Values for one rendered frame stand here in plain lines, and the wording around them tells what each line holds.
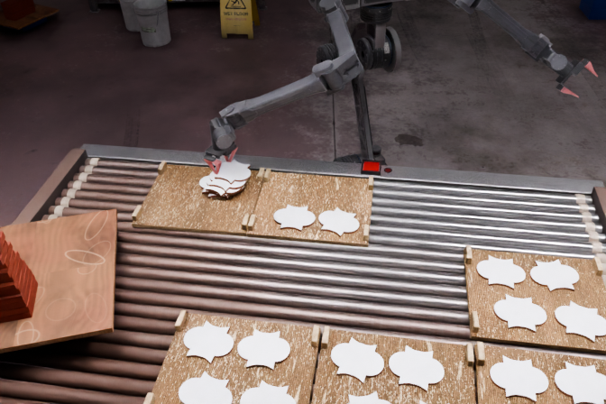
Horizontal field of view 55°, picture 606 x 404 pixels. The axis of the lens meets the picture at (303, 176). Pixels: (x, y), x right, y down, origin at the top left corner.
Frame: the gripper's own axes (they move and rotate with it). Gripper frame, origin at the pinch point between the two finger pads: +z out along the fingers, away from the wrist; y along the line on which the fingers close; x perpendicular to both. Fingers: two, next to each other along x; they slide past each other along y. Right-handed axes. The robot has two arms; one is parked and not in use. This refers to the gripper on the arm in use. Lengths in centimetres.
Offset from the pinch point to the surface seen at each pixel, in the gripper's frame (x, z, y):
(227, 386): -52, 7, -71
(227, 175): -4.7, 0.1, -3.2
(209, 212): -6.3, 6.7, -17.3
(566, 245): -119, 7, 27
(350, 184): -43.2, 5.6, 20.3
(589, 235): -125, 6, 35
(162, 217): 6.6, 7.0, -27.4
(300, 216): -36.5, 5.1, -5.2
